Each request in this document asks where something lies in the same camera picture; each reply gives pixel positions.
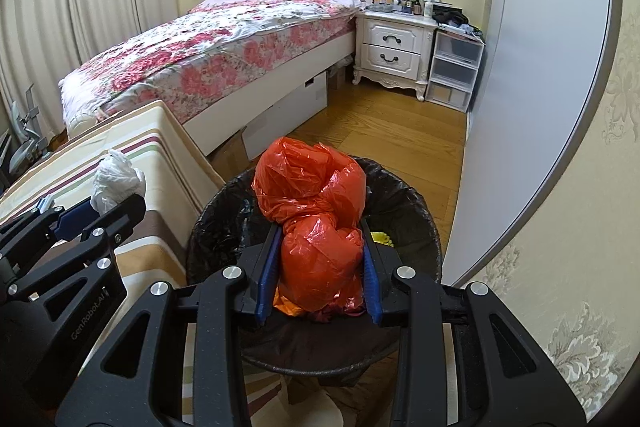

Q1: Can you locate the white plastic bag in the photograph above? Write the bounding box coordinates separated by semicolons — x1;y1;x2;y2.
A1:
90;150;146;216

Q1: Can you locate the yellow foam fruit net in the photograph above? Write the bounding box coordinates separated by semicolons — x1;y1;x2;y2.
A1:
371;232;394;247

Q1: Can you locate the red plastic bag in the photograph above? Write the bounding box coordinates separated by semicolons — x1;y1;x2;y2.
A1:
252;136;367;321

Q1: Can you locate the orange snack wrapper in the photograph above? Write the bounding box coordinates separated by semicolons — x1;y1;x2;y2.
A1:
272;287;306;317

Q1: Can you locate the black lined trash bin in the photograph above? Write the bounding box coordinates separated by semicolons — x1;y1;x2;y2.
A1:
186;158;442;376

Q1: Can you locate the striped bed sheet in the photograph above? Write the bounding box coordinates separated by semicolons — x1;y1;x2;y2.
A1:
0;100;281;427

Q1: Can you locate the grey desk chair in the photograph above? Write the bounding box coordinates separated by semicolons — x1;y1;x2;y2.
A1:
9;84;51;176

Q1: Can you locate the pink floral quilt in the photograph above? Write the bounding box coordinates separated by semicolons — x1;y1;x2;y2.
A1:
58;0;362;129

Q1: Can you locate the white storage box under bed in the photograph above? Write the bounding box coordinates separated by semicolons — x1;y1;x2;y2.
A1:
242;72;328;160

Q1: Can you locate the white bed with headboard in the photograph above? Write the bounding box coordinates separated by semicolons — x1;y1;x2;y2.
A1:
60;0;364;154

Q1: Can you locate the plastic drawer unit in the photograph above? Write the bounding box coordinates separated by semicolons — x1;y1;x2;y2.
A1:
425;27;485;113

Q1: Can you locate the white nightstand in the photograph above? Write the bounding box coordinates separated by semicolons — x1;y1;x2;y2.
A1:
352;10;438;102

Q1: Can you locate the white wardrobe door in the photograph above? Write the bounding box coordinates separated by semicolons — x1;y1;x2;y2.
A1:
442;0;623;285

